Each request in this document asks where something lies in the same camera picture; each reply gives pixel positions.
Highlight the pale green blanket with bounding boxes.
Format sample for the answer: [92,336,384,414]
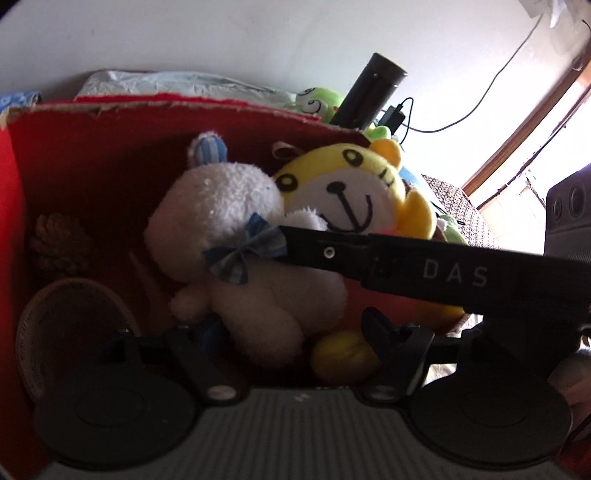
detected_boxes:
[74,69,298,112]

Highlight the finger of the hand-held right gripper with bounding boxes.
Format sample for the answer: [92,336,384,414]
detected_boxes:
[279,224,376,283]

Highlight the blue printed cloth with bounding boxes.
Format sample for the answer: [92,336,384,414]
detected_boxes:
[0,90,43,112]

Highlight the green frog plush toy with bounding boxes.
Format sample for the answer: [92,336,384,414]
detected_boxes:
[288,87,393,141]

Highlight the small green plush toy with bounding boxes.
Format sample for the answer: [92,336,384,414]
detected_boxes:
[436,213,468,245]

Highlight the yellow tiger plush toy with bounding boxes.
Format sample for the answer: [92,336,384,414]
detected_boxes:
[271,141,465,333]

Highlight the black thermos bottle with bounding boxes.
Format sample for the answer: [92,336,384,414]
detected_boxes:
[330,52,408,132]

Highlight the brown pine cone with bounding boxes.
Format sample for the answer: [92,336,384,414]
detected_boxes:
[30,212,92,277]

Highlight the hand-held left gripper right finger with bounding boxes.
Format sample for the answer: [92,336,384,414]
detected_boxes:
[361,308,468,403]

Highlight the black wall cable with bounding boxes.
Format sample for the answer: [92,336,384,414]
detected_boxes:
[399,16,546,146]

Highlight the white plush bunny blue bow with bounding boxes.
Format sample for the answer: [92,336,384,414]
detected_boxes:
[144,130,348,369]

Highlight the small wicker basket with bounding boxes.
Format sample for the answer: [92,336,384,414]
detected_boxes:
[15,277,141,409]

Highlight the dark patterned cloth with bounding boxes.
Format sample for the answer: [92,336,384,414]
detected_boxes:
[421,173,502,251]

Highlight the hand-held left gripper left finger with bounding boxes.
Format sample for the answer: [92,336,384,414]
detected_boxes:
[110,323,246,404]

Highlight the black charger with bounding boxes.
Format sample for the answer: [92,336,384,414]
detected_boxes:
[379,97,415,136]

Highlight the yellow plush ball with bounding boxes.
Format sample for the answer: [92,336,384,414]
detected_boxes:
[310,330,383,387]

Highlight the red cardboard box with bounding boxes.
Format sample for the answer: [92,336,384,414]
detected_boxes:
[0,92,468,480]

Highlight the person's right hand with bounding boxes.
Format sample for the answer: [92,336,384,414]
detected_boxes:
[549,350,591,418]

